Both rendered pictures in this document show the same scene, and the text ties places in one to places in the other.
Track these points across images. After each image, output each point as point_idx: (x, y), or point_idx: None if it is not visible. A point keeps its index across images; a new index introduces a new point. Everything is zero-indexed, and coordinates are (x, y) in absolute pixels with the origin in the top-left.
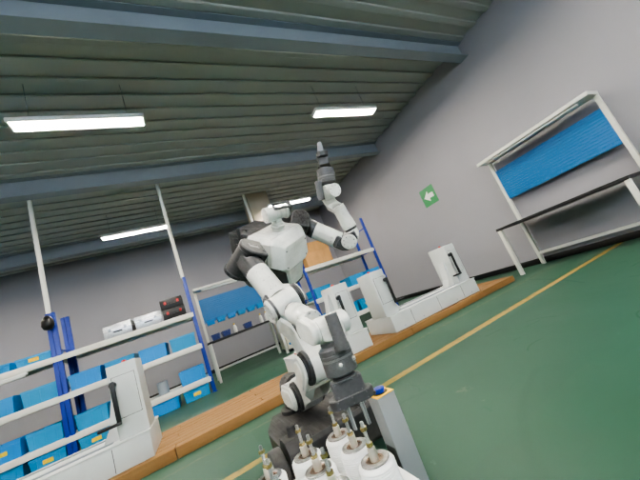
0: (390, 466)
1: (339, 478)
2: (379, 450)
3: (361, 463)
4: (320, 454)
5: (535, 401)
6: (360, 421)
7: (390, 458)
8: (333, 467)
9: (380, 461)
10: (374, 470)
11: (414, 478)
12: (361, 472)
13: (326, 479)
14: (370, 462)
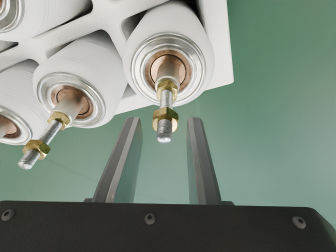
0: (192, 100)
1: (78, 87)
2: (189, 48)
3: (132, 70)
4: (24, 152)
5: None
6: (162, 135)
7: (199, 91)
8: (35, 0)
9: (177, 94)
10: (158, 104)
11: (226, 54)
12: (129, 84)
13: (28, 38)
14: (156, 74)
